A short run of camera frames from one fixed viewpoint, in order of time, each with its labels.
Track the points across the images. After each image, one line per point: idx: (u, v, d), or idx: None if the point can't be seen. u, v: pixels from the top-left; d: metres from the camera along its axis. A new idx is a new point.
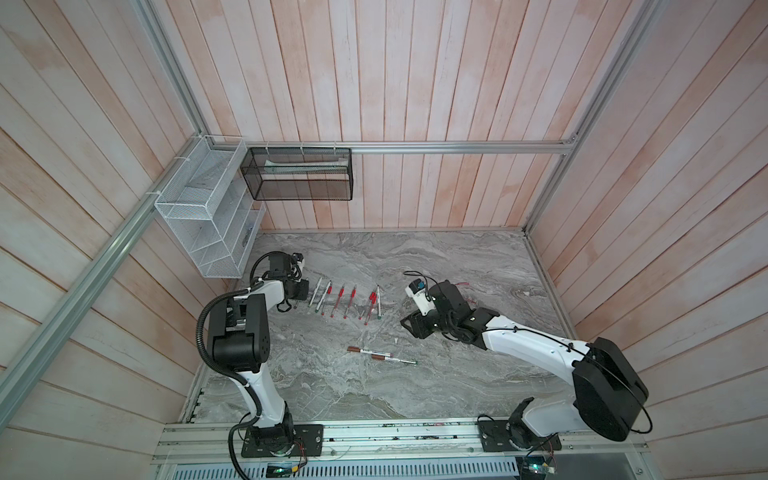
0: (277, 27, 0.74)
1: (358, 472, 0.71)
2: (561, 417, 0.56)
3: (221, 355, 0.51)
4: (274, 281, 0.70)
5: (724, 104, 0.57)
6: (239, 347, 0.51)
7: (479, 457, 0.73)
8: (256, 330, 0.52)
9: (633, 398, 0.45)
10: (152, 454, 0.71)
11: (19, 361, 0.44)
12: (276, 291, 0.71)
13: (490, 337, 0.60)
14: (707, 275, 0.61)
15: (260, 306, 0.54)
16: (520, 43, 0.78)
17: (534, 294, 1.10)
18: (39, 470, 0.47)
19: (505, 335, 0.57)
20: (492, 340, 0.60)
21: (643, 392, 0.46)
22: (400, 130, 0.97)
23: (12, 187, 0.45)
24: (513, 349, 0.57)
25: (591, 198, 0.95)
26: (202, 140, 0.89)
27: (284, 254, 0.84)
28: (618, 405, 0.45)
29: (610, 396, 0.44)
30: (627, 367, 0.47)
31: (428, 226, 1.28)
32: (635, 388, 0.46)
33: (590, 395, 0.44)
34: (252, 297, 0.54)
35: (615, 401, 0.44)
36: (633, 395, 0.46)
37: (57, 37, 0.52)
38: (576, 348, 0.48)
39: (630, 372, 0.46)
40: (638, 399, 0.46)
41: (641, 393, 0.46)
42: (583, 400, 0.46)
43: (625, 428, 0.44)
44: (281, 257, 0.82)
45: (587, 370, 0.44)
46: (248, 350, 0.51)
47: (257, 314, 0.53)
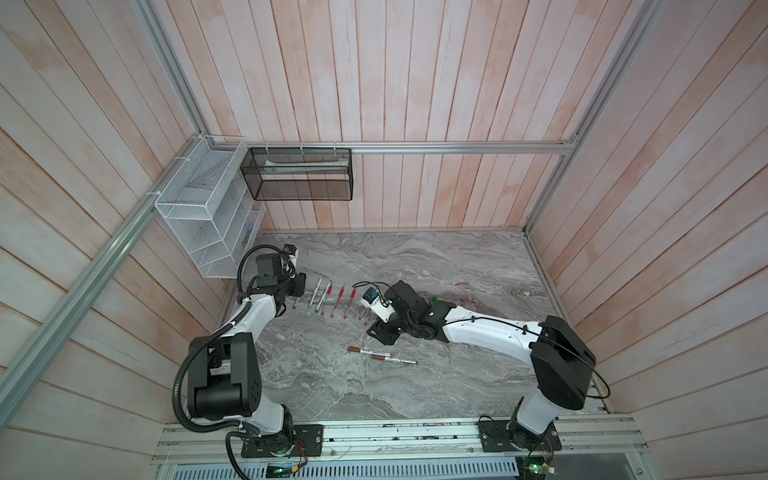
0: (277, 28, 0.74)
1: (358, 472, 0.71)
2: (542, 406, 0.58)
3: (206, 405, 0.45)
4: (266, 298, 0.63)
5: (723, 104, 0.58)
6: (225, 396, 0.45)
7: (479, 457, 0.73)
8: (243, 379, 0.46)
9: (583, 366, 0.48)
10: (152, 454, 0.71)
11: (19, 361, 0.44)
12: (266, 307, 0.63)
13: (450, 330, 0.60)
14: (707, 276, 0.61)
15: (247, 349, 0.47)
16: (519, 43, 0.78)
17: (534, 294, 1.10)
18: (39, 470, 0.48)
19: (461, 329, 0.59)
20: (452, 333, 0.61)
21: (590, 359, 0.49)
22: (400, 130, 0.97)
23: (12, 187, 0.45)
24: (471, 338, 0.59)
25: (591, 198, 0.95)
26: (202, 140, 0.89)
27: (272, 256, 0.72)
28: (574, 378, 0.47)
29: (568, 370, 0.46)
30: (575, 339, 0.49)
31: (428, 226, 1.28)
32: (584, 358, 0.49)
33: (551, 374, 0.46)
34: (238, 337, 0.47)
35: (572, 375, 0.47)
36: (583, 363, 0.49)
37: (57, 36, 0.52)
38: (531, 329, 0.50)
39: (578, 343, 0.49)
40: (587, 367, 0.49)
41: (589, 361, 0.49)
42: (544, 379, 0.48)
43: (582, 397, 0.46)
44: (269, 260, 0.72)
45: (544, 351, 0.46)
46: (235, 400, 0.45)
47: (244, 360, 0.46)
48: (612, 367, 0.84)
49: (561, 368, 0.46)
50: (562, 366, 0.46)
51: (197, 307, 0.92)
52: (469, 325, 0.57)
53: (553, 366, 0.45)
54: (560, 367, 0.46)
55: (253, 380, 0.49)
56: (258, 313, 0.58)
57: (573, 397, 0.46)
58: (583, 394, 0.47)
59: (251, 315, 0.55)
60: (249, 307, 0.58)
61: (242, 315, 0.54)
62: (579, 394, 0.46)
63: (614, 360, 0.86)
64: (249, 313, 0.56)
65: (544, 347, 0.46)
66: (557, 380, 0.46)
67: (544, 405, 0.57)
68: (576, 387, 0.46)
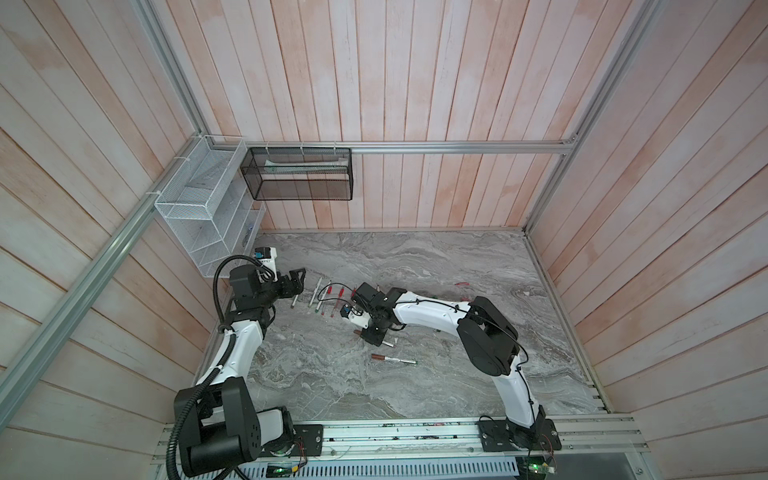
0: (277, 28, 0.74)
1: (358, 472, 0.71)
2: (512, 393, 0.61)
3: (203, 459, 0.41)
4: (249, 328, 0.58)
5: (723, 104, 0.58)
6: (222, 447, 0.42)
7: (479, 457, 0.73)
8: (240, 428, 0.42)
9: (506, 338, 0.57)
10: (152, 454, 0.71)
11: (19, 361, 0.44)
12: (252, 337, 0.58)
13: (399, 310, 0.67)
14: (706, 275, 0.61)
15: (240, 395, 0.43)
16: (519, 43, 0.78)
17: (534, 294, 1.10)
18: (39, 470, 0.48)
19: (407, 310, 0.66)
20: (403, 314, 0.68)
21: (515, 335, 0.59)
22: (400, 131, 0.97)
23: (12, 187, 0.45)
24: (416, 317, 0.65)
25: (592, 198, 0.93)
26: (202, 140, 0.89)
27: (244, 274, 0.64)
28: (496, 348, 0.55)
29: (490, 342, 0.55)
30: (498, 315, 0.57)
31: (427, 226, 1.28)
32: (507, 332, 0.57)
33: (476, 345, 0.54)
34: (229, 383, 0.43)
35: (494, 345, 0.55)
36: (505, 336, 0.57)
37: (58, 37, 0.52)
38: (461, 307, 0.58)
39: (502, 320, 0.58)
40: (510, 339, 0.57)
41: (513, 335, 0.58)
42: (471, 348, 0.55)
43: (504, 366, 0.55)
44: (242, 282, 0.65)
45: (469, 325, 0.54)
46: (234, 449, 0.42)
47: (239, 408, 0.42)
48: (612, 367, 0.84)
49: (483, 339, 0.54)
50: (484, 338, 0.54)
51: (197, 307, 0.92)
52: (414, 305, 0.65)
53: (474, 337, 0.53)
54: (482, 338, 0.54)
55: (250, 425, 0.45)
56: (244, 346, 0.54)
57: (494, 364, 0.54)
58: (504, 362, 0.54)
59: (237, 351, 0.51)
60: (235, 343, 0.53)
61: (228, 354, 0.50)
62: (498, 361, 0.54)
63: (614, 360, 0.86)
64: (235, 351, 0.51)
65: (470, 322, 0.54)
66: (481, 350, 0.54)
67: (505, 387, 0.61)
68: (497, 356, 0.54)
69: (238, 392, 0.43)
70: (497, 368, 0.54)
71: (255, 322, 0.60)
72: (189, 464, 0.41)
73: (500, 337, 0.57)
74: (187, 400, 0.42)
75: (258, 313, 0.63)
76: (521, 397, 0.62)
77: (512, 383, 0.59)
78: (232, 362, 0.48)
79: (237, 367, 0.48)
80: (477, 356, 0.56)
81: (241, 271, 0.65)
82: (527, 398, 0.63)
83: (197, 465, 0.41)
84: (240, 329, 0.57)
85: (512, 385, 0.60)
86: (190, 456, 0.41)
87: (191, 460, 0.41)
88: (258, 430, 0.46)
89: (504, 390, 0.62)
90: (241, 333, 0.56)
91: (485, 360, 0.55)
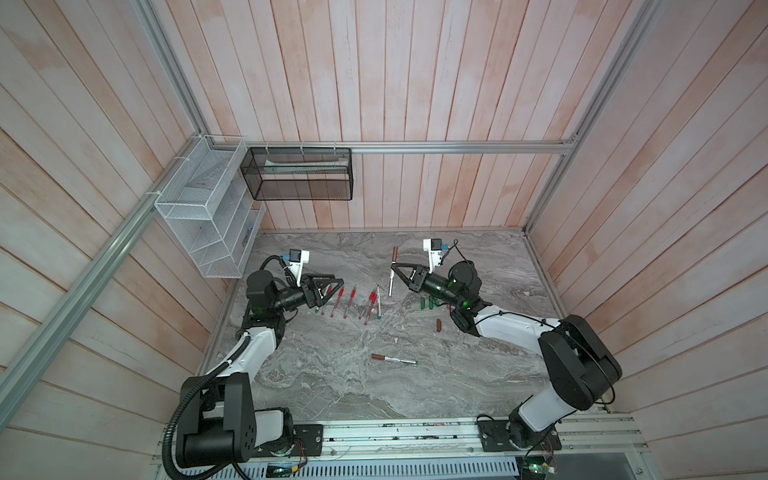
0: (277, 28, 0.74)
1: (358, 472, 0.71)
2: (549, 406, 0.58)
3: (197, 451, 0.42)
4: (265, 332, 0.61)
5: (723, 104, 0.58)
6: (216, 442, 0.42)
7: (479, 457, 0.73)
8: (236, 426, 0.42)
9: (599, 368, 0.48)
10: (152, 455, 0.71)
11: (18, 362, 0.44)
12: (265, 343, 0.60)
13: (481, 323, 0.66)
14: (706, 275, 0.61)
15: (242, 392, 0.44)
16: (519, 43, 0.78)
17: (534, 294, 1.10)
18: (39, 470, 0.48)
19: (488, 322, 0.64)
20: (483, 324, 0.65)
21: (615, 369, 0.48)
22: (400, 131, 0.97)
23: (12, 188, 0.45)
24: (497, 332, 0.63)
25: (592, 198, 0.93)
26: (202, 140, 0.89)
27: (260, 288, 0.63)
28: (586, 377, 0.47)
29: (578, 365, 0.47)
30: (596, 342, 0.49)
31: (428, 226, 1.28)
32: (606, 364, 0.48)
33: (559, 364, 0.47)
34: (234, 378, 0.44)
35: (584, 371, 0.48)
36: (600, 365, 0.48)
37: (58, 38, 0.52)
38: (549, 323, 0.53)
39: (601, 347, 0.49)
40: (606, 372, 0.48)
41: (613, 370, 0.48)
42: (554, 369, 0.49)
43: (594, 400, 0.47)
44: (258, 295, 0.64)
45: (553, 339, 0.48)
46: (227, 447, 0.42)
47: (237, 405, 0.43)
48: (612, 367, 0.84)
49: (571, 361, 0.47)
50: (572, 359, 0.48)
51: (197, 307, 0.92)
52: (497, 316, 0.62)
53: (558, 352, 0.48)
54: (569, 359, 0.47)
55: (246, 425, 0.45)
56: (256, 348, 0.56)
57: (580, 393, 0.46)
58: (595, 399, 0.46)
59: (248, 351, 0.53)
60: (248, 343, 0.56)
61: (239, 352, 0.52)
62: (587, 393, 0.46)
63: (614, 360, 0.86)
64: (247, 350, 0.53)
65: (555, 335, 0.49)
66: (564, 372, 0.47)
67: (554, 406, 0.56)
68: (584, 383, 0.46)
69: (239, 389, 0.44)
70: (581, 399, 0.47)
71: (270, 328, 0.62)
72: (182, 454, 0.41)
73: (595, 366, 0.48)
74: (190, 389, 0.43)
75: (274, 324, 0.65)
76: (555, 413, 0.57)
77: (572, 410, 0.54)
78: (241, 358, 0.51)
79: (245, 365, 0.50)
80: (560, 380, 0.49)
81: (258, 282, 0.64)
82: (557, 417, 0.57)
83: (190, 456, 0.42)
84: (255, 333, 0.59)
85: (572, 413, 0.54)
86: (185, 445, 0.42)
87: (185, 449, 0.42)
88: (253, 431, 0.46)
89: (552, 409, 0.57)
90: (255, 337, 0.58)
91: (570, 387, 0.48)
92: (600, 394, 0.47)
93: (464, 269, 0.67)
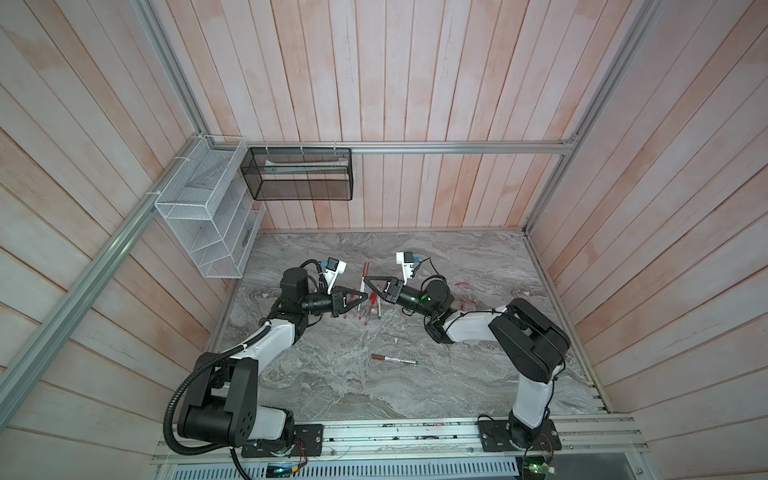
0: (277, 28, 0.74)
1: (358, 472, 0.71)
2: (531, 394, 0.60)
3: (195, 425, 0.43)
4: (286, 325, 0.62)
5: (723, 105, 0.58)
6: (214, 421, 0.43)
7: (479, 457, 0.73)
8: (236, 410, 0.43)
9: (547, 342, 0.52)
10: (152, 454, 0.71)
11: (19, 361, 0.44)
12: (282, 336, 0.61)
13: (450, 330, 0.71)
14: (706, 275, 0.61)
15: (248, 379, 0.45)
16: (519, 43, 0.78)
17: (534, 294, 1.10)
18: (39, 470, 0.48)
19: (453, 327, 0.70)
20: (451, 330, 0.71)
21: (562, 338, 0.53)
22: (400, 130, 0.97)
23: (12, 187, 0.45)
24: (464, 333, 0.68)
25: (592, 198, 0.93)
26: (202, 140, 0.89)
27: (293, 282, 0.67)
28: (536, 348, 0.52)
29: (527, 341, 0.52)
30: (541, 317, 0.55)
31: (427, 227, 1.28)
32: (553, 334, 0.53)
33: (510, 344, 0.53)
34: (244, 363, 0.45)
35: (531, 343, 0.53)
36: (548, 339, 0.53)
37: (57, 37, 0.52)
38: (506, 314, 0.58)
39: (545, 320, 0.55)
40: (556, 343, 0.53)
41: (560, 338, 0.53)
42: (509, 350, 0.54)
43: (549, 368, 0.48)
44: (290, 288, 0.68)
45: (500, 321, 0.54)
46: (223, 429, 0.43)
47: (241, 389, 0.44)
48: (612, 367, 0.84)
49: (516, 336, 0.53)
50: (518, 335, 0.53)
51: (197, 307, 0.92)
52: (458, 318, 0.68)
53: (505, 332, 0.53)
54: (516, 335, 0.53)
55: (246, 413, 0.46)
56: (274, 339, 0.58)
57: (538, 368, 0.50)
58: (548, 367, 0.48)
59: (265, 340, 0.55)
60: (267, 332, 0.57)
61: (256, 339, 0.54)
62: (541, 367, 0.50)
63: (614, 360, 0.86)
64: (263, 339, 0.55)
65: (499, 318, 0.54)
66: (516, 348, 0.52)
67: (530, 390, 0.59)
68: (536, 357, 0.51)
69: (247, 374, 0.45)
70: (539, 373, 0.51)
71: (291, 324, 0.64)
72: (183, 425, 0.43)
73: (542, 338, 0.53)
74: (205, 365, 0.45)
75: (296, 320, 0.66)
76: (540, 403, 0.61)
77: (541, 389, 0.57)
78: (256, 346, 0.52)
79: (259, 353, 0.52)
80: (515, 357, 0.54)
81: (292, 276, 0.68)
82: (545, 405, 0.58)
83: (189, 429, 0.43)
84: (277, 323, 0.62)
85: (541, 392, 0.58)
86: (186, 417, 0.43)
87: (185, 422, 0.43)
88: (251, 420, 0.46)
89: (526, 392, 0.61)
90: (275, 328, 0.60)
91: (526, 361, 0.52)
92: (553, 360, 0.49)
93: (438, 286, 0.71)
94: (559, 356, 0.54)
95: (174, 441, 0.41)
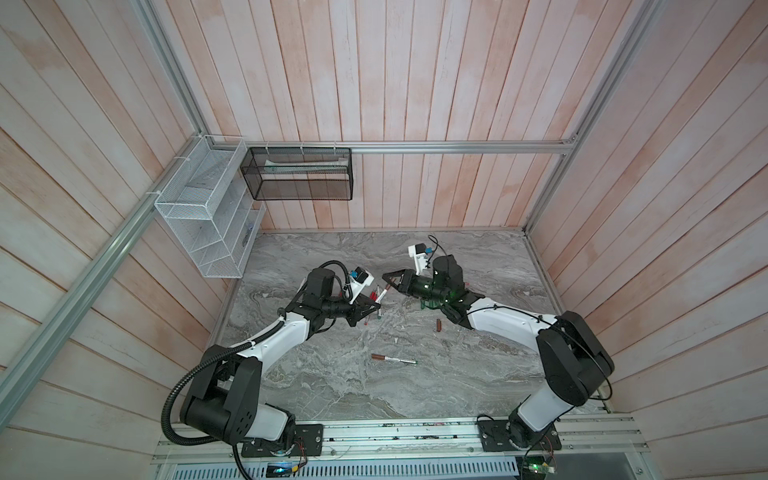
0: (277, 27, 0.74)
1: (358, 472, 0.71)
2: (545, 403, 0.58)
3: (193, 416, 0.44)
4: (298, 322, 0.61)
5: (722, 105, 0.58)
6: (213, 416, 0.43)
7: (479, 457, 0.73)
8: (234, 408, 0.43)
9: (595, 367, 0.48)
10: (152, 454, 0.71)
11: (19, 361, 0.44)
12: (295, 332, 0.60)
13: (473, 315, 0.65)
14: (707, 275, 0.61)
15: (250, 379, 0.45)
16: (519, 43, 0.78)
17: (534, 294, 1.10)
18: (39, 470, 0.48)
19: (482, 313, 0.63)
20: (473, 317, 0.65)
21: (608, 365, 0.49)
22: (400, 130, 0.97)
23: (12, 187, 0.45)
24: (491, 325, 0.62)
25: (592, 198, 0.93)
26: (202, 140, 0.89)
27: (320, 277, 0.69)
28: (581, 374, 0.47)
29: (576, 364, 0.48)
30: (592, 339, 0.50)
31: (427, 226, 1.28)
32: (599, 360, 0.49)
33: (555, 361, 0.47)
34: (248, 363, 0.45)
35: (579, 368, 0.48)
36: (595, 364, 0.49)
37: (57, 36, 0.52)
38: (545, 320, 0.52)
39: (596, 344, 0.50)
40: (601, 370, 0.49)
41: (606, 365, 0.49)
42: (550, 366, 0.49)
43: (589, 394, 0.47)
44: (317, 281, 0.69)
45: (551, 337, 0.48)
46: (219, 425, 0.43)
47: (241, 388, 0.44)
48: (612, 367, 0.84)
49: (566, 357, 0.48)
50: (568, 356, 0.48)
51: (197, 307, 0.92)
52: (493, 311, 0.61)
53: (556, 351, 0.47)
54: (566, 356, 0.48)
55: (244, 411, 0.46)
56: (284, 337, 0.57)
57: (578, 391, 0.46)
58: (588, 394, 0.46)
59: (275, 337, 0.54)
60: (278, 330, 0.56)
61: (265, 336, 0.53)
62: (583, 392, 0.47)
63: (614, 360, 0.86)
64: (273, 337, 0.54)
65: (551, 333, 0.49)
66: (561, 369, 0.47)
67: (547, 401, 0.57)
68: (581, 382, 0.47)
69: (250, 375, 0.44)
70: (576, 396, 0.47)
71: (307, 321, 0.63)
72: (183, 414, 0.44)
73: (589, 360, 0.49)
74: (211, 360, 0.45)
75: (314, 315, 0.66)
76: (552, 411, 0.58)
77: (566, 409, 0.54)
78: (265, 343, 0.51)
79: (266, 353, 0.51)
80: (556, 376, 0.49)
81: (322, 272, 0.71)
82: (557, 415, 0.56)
83: (189, 419, 0.44)
84: (294, 318, 0.61)
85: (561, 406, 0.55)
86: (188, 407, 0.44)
87: (186, 412, 0.44)
88: (249, 418, 0.48)
89: (543, 402, 0.59)
90: (287, 325, 0.59)
91: (565, 382, 0.48)
92: (596, 388, 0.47)
93: (441, 259, 0.70)
94: (601, 383, 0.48)
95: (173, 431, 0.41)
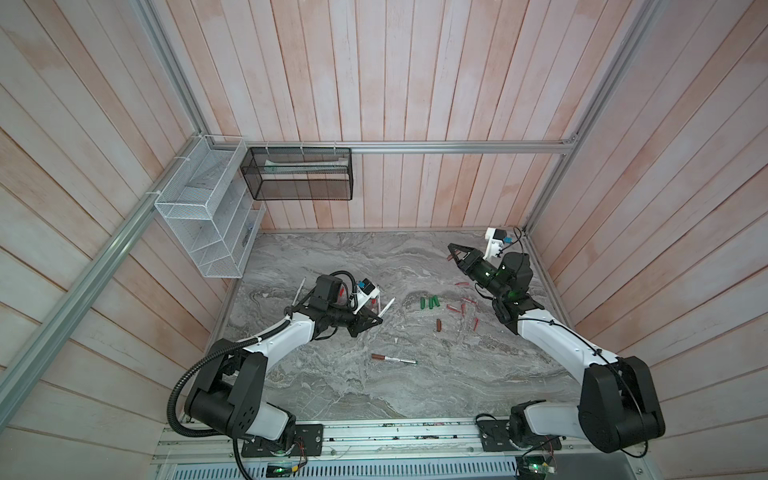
0: (277, 27, 0.74)
1: (359, 472, 0.71)
2: (562, 420, 0.56)
3: (197, 407, 0.44)
4: (304, 323, 0.62)
5: (722, 105, 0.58)
6: (217, 409, 0.44)
7: (478, 457, 0.73)
8: (237, 403, 0.44)
9: (638, 420, 0.44)
10: (152, 454, 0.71)
11: (19, 361, 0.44)
12: (301, 331, 0.61)
13: (524, 323, 0.61)
14: (707, 275, 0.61)
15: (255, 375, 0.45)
16: (519, 43, 0.78)
17: (534, 294, 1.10)
18: (39, 469, 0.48)
19: (535, 323, 0.59)
20: (524, 323, 0.61)
21: (656, 426, 0.44)
22: (400, 130, 0.97)
23: (12, 187, 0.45)
24: (541, 340, 0.58)
25: (592, 198, 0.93)
26: (202, 140, 0.89)
27: (329, 280, 0.71)
28: (621, 422, 0.44)
29: (618, 410, 0.43)
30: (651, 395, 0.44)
31: (428, 226, 1.28)
32: (648, 417, 0.44)
33: (596, 399, 0.44)
34: (253, 358, 0.46)
35: (621, 415, 0.43)
36: (640, 418, 0.44)
37: (58, 37, 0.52)
38: (603, 355, 0.48)
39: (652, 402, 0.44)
40: (645, 428, 0.44)
41: (654, 425, 0.44)
42: (588, 400, 0.45)
43: (619, 445, 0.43)
44: (325, 284, 0.71)
45: (603, 373, 0.44)
46: (222, 419, 0.43)
47: (245, 384, 0.44)
48: None
49: (611, 401, 0.43)
50: (613, 401, 0.44)
51: (197, 307, 0.92)
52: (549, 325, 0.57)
53: (601, 389, 0.44)
54: (610, 398, 0.44)
55: (247, 406, 0.46)
56: (290, 335, 0.57)
57: (609, 436, 0.43)
58: (618, 443, 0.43)
59: (281, 335, 0.55)
60: (283, 328, 0.57)
61: (271, 333, 0.54)
62: (614, 438, 0.43)
63: None
64: (278, 335, 0.54)
65: (604, 369, 0.45)
66: (600, 409, 0.43)
67: (565, 419, 0.55)
68: (616, 428, 0.43)
69: (254, 371, 0.45)
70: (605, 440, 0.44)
71: (312, 322, 0.64)
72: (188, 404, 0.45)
73: (635, 413, 0.44)
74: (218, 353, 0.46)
75: (319, 316, 0.66)
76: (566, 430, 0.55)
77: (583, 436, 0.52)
78: (271, 339, 0.52)
79: (272, 349, 0.52)
80: (590, 413, 0.45)
81: (329, 278, 0.71)
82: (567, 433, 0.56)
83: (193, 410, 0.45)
84: (299, 318, 0.62)
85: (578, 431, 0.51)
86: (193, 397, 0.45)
87: (190, 403, 0.45)
88: (251, 413, 0.48)
89: (560, 419, 0.56)
90: (294, 324, 0.59)
91: (599, 424, 0.44)
92: (630, 443, 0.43)
93: (515, 256, 0.65)
94: (638, 441, 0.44)
95: (177, 421, 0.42)
